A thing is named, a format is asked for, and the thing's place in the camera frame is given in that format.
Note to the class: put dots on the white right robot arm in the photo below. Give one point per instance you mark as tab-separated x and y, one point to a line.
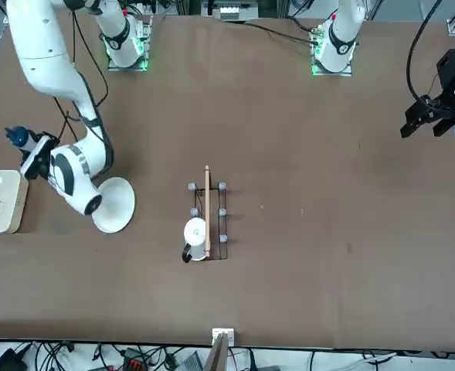
38	38

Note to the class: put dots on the post foot bracket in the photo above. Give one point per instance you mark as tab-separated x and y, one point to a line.
231	336

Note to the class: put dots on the aluminium camera post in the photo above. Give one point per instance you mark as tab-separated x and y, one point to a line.
217	355

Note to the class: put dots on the black power brick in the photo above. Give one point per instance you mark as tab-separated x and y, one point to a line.
7	361

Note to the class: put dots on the red black connector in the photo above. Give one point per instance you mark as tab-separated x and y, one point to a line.
136	363

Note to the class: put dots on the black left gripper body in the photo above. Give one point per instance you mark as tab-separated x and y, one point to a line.
451	69

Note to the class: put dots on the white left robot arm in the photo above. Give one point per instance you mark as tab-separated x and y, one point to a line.
341	42

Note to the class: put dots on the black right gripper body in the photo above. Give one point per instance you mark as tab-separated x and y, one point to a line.
39	172

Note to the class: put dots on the beige lunch box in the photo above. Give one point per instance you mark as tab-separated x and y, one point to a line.
3	201

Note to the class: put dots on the aluminium corner bracket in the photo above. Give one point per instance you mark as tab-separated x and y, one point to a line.
454	27

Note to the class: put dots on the white round plate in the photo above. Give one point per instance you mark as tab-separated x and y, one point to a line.
117	208

